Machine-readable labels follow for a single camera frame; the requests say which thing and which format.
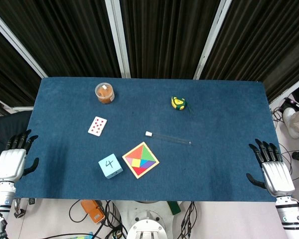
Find green block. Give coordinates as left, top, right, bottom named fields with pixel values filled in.
left=167, top=201, right=181, bottom=215

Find yellow green tape measure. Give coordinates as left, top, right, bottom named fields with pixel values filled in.
left=170, top=96, right=194, bottom=114

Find black cable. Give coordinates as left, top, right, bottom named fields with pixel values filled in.
left=68, top=199, right=100, bottom=224
left=180, top=201, right=196, bottom=239

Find clear jar with brown contents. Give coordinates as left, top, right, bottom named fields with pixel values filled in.
left=94, top=82, right=115, bottom=105

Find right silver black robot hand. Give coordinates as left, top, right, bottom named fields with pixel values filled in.
left=246, top=138, right=296, bottom=197

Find white metal frame post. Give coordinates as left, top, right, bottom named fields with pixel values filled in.
left=0, top=5, right=49, bottom=79
left=104, top=0, right=132, bottom=79
left=193, top=0, right=233, bottom=80

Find hearts playing card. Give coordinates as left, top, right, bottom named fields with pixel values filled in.
left=87, top=116, right=108, bottom=137

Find light blue cube marked four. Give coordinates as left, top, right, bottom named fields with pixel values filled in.
left=98, top=153, right=124, bottom=179

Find transparent tube with white cap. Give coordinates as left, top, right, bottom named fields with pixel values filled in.
left=145, top=131, right=192, bottom=146

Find black device with pink mark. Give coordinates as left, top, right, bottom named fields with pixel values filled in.
left=283, top=97, right=299, bottom=110

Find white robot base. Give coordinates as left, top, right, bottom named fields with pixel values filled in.
left=114, top=200, right=185, bottom=239

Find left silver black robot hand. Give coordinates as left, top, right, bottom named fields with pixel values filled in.
left=0, top=129, right=40, bottom=183

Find blue felt table cloth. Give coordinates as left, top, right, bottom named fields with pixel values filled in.
left=13, top=76, right=283, bottom=203

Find colourful tangram puzzle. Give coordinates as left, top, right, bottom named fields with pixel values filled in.
left=122, top=141, right=160, bottom=179

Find black curtain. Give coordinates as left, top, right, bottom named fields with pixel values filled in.
left=0, top=0, right=299, bottom=108

